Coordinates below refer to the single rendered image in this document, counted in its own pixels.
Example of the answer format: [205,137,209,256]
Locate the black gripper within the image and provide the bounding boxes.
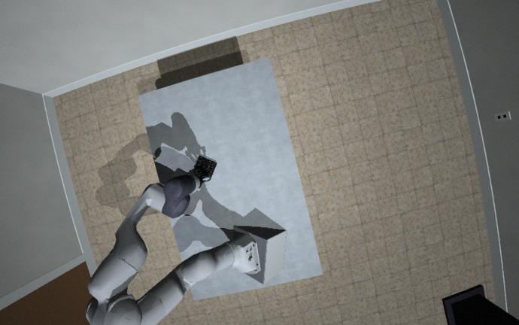
[196,175,210,186]

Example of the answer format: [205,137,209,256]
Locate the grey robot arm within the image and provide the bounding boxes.
[86,169,261,325]

